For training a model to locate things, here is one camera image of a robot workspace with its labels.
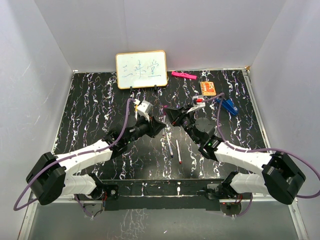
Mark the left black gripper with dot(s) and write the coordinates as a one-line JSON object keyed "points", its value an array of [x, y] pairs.
{"points": [[153, 126]]}

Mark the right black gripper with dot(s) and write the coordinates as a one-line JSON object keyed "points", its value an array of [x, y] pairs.
{"points": [[178, 115]]}

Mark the white pen blue tip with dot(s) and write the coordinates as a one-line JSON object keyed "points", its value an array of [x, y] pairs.
{"points": [[169, 146]]}

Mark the white pen yellow tip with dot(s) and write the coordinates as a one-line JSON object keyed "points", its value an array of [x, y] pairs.
{"points": [[136, 113]]}

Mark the white pen red tip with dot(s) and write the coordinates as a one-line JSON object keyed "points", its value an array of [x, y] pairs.
{"points": [[178, 152]]}

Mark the white pen purple tip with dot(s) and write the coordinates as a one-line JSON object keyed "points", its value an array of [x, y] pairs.
{"points": [[164, 122]]}

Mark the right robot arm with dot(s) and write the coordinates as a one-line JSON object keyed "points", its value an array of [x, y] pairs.
{"points": [[274, 174]]}

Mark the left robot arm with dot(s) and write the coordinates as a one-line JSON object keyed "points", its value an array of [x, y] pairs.
{"points": [[55, 175]]}

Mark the pink plastic clip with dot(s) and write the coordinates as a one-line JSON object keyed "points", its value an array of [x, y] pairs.
{"points": [[183, 75]]}

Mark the orange card pack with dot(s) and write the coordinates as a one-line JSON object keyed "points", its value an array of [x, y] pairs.
{"points": [[208, 88]]}

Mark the blue stapler tool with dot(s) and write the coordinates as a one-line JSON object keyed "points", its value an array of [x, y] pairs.
{"points": [[227, 104]]}

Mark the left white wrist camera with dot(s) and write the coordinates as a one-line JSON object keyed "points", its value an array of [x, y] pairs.
{"points": [[144, 108]]}

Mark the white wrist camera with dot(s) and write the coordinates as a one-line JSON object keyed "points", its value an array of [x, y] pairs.
{"points": [[144, 108], [198, 102]]}

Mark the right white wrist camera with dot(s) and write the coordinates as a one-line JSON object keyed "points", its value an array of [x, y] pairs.
{"points": [[198, 102]]}

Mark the small whiteboard with wooden frame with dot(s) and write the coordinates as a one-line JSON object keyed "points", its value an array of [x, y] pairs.
{"points": [[145, 69]]}

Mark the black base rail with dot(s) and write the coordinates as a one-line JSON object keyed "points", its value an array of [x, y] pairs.
{"points": [[161, 194]]}

